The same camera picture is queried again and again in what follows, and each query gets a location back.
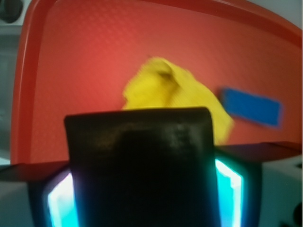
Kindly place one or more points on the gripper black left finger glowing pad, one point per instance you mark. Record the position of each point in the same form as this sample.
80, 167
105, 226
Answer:
37, 195

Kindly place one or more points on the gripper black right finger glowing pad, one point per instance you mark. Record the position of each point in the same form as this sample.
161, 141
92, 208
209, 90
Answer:
260, 185

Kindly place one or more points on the black box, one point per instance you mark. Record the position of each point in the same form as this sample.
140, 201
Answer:
144, 168

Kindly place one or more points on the blue sponge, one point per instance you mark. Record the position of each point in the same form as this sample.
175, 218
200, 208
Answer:
251, 107

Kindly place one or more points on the yellow cloth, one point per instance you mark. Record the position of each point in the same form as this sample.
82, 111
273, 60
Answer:
160, 83

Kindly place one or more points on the steel sink basin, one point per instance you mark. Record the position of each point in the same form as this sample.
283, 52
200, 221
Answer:
9, 44

